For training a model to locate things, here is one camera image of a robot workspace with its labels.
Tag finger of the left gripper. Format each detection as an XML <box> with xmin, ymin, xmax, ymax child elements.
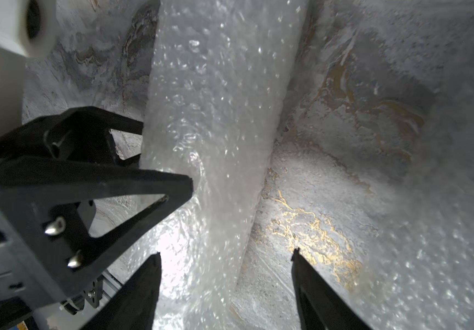
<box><xmin>0</xmin><ymin>157</ymin><xmax>193</xmax><ymax>307</ymax></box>
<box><xmin>0</xmin><ymin>107</ymin><xmax>144</xmax><ymax>167</ymax></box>

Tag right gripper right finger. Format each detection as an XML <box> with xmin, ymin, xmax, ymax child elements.
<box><xmin>291</xmin><ymin>248</ymin><xmax>370</xmax><ymax>330</ymax></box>

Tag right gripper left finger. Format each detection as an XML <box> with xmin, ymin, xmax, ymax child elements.
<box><xmin>83</xmin><ymin>253</ymin><xmax>162</xmax><ymax>330</ymax></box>

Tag bubble wrap roll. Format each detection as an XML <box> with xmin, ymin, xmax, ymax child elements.
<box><xmin>129</xmin><ymin>0</ymin><xmax>310</xmax><ymax>330</ymax></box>

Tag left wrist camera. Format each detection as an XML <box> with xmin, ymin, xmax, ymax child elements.
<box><xmin>0</xmin><ymin>1</ymin><xmax>58</xmax><ymax>137</ymax></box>

